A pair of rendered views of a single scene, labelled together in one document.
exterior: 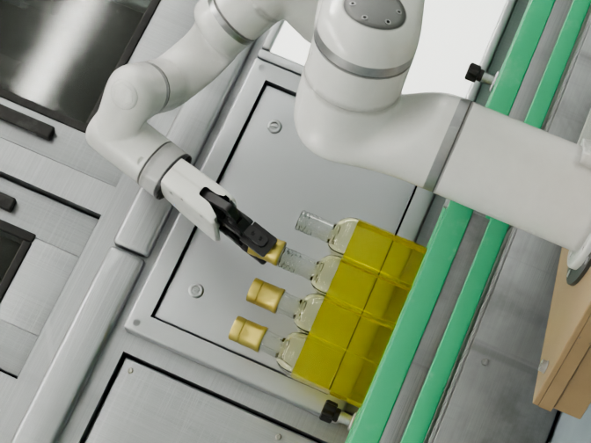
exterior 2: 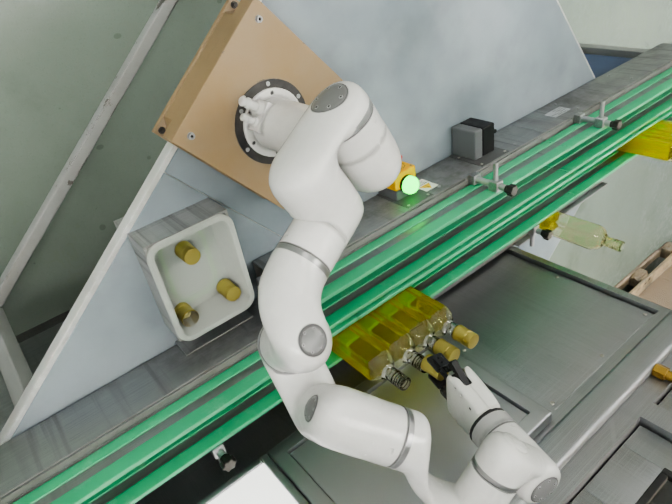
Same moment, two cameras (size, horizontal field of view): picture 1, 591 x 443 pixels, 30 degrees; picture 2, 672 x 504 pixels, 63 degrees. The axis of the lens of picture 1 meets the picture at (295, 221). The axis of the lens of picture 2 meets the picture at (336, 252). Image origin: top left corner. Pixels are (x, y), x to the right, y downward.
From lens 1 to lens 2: 132 cm
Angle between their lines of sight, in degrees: 71
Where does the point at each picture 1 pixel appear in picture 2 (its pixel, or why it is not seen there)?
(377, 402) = (408, 242)
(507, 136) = (297, 110)
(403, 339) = (380, 259)
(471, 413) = (365, 226)
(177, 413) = (524, 374)
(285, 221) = not seen: hidden behind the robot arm
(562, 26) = (157, 424)
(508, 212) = not seen: hidden behind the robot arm
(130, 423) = (556, 377)
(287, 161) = (392, 482)
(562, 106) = (205, 368)
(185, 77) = (454, 486)
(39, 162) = not seen: outside the picture
